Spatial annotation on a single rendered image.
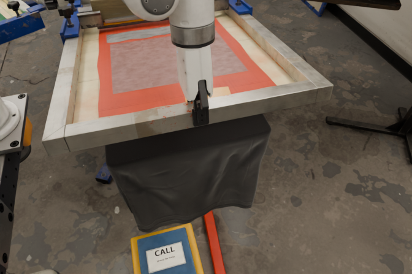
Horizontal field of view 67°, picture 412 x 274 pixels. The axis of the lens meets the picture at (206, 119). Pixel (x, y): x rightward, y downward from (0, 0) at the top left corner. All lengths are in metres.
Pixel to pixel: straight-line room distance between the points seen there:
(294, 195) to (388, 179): 0.59
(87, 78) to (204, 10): 0.45
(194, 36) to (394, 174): 1.86
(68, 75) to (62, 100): 0.11
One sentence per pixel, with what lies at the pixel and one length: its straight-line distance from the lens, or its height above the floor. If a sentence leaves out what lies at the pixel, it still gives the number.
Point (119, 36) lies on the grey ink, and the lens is 1.06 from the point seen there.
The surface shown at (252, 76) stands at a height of 1.10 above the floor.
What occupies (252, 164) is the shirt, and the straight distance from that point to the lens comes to 0.97.
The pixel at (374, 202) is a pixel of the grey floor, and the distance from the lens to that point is 2.04.
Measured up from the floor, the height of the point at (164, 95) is 1.10.
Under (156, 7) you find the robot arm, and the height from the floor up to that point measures 1.40.
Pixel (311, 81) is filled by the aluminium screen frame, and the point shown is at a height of 1.15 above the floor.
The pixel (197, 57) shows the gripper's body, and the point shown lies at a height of 1.29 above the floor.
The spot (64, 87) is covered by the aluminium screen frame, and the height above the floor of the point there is 1.13.
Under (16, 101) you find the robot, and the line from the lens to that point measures 0.77.
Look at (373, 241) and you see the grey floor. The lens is 1.91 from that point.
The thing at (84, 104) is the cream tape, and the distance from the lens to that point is 0.75.
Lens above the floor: 1.58
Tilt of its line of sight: 46 degrees down
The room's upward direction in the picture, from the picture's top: straight up
